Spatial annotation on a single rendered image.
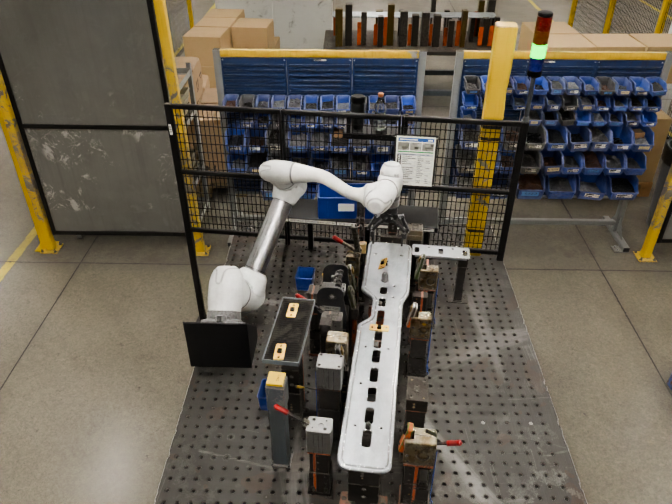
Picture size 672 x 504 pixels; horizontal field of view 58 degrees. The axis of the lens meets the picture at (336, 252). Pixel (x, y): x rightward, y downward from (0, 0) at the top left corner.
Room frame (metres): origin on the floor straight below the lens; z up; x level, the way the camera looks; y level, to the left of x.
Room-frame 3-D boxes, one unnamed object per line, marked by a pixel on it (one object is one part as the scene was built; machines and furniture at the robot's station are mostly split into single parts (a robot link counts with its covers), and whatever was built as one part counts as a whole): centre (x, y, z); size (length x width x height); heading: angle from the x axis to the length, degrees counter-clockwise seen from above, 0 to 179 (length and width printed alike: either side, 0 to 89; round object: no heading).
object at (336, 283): (2.08, 0.00, 0.94); 0.18 x 0.13 x 0.49; 172
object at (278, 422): (1.51, 0.21, 0.92); 0.08 x 0.08 x 0.44; 82
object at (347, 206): (2.88, -0.05, 1.10); 0.30 x 0.17 x 0.13; 90
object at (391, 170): (2.40, -0.24, 1.48); 0.13 x 0.11 x 0.16; 160
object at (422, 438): (1.35, -0.29, 0.88); 0.15 x 0.11 x 0.36; 82
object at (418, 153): (2.95, -0.42, 1.30); 0.23 x 0.02 x 0.31; 82
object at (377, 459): (1.93, -0.19, 1.00); 1.38 x 0.22 x 0.02; 172
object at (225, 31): (6.84, 1.11, 0.52); 1.20 x 0.80 x 1.05; 176
